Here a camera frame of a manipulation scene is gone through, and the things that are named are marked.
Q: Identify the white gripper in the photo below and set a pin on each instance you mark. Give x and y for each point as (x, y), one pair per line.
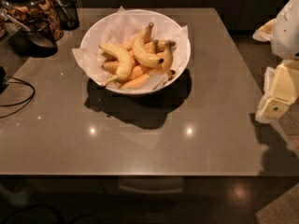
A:
(287, 34)

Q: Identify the curved yellow banana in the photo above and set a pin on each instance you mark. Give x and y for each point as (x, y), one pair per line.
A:
(150, 60)

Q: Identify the right yellow banana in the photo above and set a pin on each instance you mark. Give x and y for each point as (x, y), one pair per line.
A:
(167, 55)

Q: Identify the bottom front yellow banana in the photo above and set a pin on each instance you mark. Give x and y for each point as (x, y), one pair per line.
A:
(137, 82)

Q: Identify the white bowl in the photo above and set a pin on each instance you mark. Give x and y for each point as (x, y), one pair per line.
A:
(174, 72)

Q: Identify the left yellow banana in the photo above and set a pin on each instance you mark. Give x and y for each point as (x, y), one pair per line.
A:
(125, 66)

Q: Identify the middle orange yellow banana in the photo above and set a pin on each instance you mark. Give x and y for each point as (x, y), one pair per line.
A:
(138, 70)

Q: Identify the black mesh pen cup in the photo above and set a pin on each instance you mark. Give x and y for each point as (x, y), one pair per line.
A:
(67, 14)

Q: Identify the black mesh basket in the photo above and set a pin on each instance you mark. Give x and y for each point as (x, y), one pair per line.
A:
(39, 42)

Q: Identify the glass snack jar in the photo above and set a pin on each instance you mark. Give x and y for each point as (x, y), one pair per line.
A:
(29, 10)

